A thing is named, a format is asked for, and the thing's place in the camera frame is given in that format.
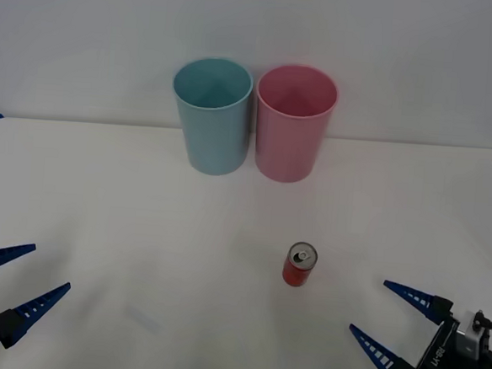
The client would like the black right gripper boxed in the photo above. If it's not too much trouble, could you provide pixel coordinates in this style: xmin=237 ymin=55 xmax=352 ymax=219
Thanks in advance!
xmin=345 ymin=277 xmax=492 ymax=369

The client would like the red drink can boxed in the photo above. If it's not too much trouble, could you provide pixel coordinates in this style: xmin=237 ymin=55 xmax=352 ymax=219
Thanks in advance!
xmin=281 ymin=239 xmax=319 ymax=289

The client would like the pink plastic bin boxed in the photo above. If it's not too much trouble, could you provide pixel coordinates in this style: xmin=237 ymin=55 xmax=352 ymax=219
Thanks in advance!
xmin=249 ymin=61 xmax=342 ymax=187

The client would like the pale blue plastic bin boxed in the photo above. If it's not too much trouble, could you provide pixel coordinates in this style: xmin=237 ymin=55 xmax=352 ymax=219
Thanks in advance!
xmin=166 ymin=54 xmax=255 ymax=179

